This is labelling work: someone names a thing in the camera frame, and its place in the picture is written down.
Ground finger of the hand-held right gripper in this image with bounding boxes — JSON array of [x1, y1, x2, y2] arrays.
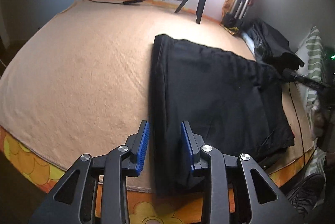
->
[[282, 69, 327, 92]]

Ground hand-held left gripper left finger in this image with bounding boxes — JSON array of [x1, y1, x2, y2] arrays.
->
[[29, 120, 150, 224]]

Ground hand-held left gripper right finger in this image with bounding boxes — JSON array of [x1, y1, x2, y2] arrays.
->
[[180, 120, 305, 224]]

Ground black pants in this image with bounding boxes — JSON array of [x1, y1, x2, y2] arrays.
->
[[148, 34, 295, 197]]

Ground green striped white pillow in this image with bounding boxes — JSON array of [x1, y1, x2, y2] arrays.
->
[[296, 26, 331, 183]]

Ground pile of black clothes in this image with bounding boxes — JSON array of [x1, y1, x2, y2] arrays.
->
[[247, 18, 305, 70]]

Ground light blue cloth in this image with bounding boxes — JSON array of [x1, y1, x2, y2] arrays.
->
[[241, 32, 258, 53]]

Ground beige blanket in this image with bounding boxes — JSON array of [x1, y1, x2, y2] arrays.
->
[[0, 0, 314, 193]]

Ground dark striped shoe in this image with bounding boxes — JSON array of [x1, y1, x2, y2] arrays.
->
[[286, 173, 326, 216]]

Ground thin black cable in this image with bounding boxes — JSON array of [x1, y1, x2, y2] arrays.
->
[[288, 81, 318, 178]]

